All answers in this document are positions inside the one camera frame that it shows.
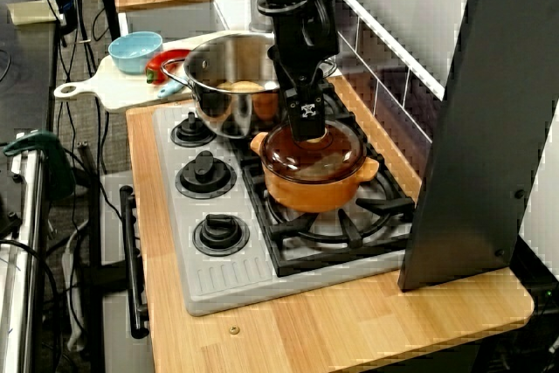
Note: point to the white power strip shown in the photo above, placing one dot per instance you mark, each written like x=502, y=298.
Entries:
x=72, y=285

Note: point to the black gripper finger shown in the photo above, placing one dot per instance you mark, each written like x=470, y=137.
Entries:
x=308, y=124

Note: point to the silver metal frame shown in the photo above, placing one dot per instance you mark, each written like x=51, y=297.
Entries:
x=26, y=259

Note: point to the black hood side panel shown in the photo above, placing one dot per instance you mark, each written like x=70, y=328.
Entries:
x=471, y=128

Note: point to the brass countertop screw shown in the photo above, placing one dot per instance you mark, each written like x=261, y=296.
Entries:
x=234, y=330

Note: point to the tan toy potato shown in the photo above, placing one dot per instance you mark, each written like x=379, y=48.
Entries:
x=240, y=86

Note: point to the grey stove top plate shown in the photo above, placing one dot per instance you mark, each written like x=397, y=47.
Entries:
x=227, y=277

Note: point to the white sink unit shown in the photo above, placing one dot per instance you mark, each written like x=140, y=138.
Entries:
x=174, y=19

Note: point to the light wooden cutting board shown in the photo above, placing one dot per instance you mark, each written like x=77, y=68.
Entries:
x=122, y=89

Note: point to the beige paper box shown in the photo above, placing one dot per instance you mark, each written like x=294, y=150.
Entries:
x=32, y=12

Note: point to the black stove knob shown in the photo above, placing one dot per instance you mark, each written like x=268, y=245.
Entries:
x=205, y=174
x=192, y=130
x=220, y=233

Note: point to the stainless steel pot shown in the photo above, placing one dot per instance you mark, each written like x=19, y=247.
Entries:
x=218, y=115

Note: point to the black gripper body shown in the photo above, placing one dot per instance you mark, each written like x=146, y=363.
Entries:
x=305, y=45

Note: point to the white toy kitchen cabinet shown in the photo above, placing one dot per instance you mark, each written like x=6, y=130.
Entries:
x=118, y=347

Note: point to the dark tile backsplash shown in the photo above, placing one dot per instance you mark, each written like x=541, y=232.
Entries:
x=393, y=84

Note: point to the brown lid with yellow knob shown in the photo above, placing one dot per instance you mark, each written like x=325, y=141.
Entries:
x=336, y=154

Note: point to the light blue bowl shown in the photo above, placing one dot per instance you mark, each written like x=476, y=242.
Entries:
x=135, y=54

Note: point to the red toy pepper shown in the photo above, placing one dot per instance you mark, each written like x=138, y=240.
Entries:
x=163, y=60

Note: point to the orange toy pot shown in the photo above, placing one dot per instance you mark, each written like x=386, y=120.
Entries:
x=305, y=191

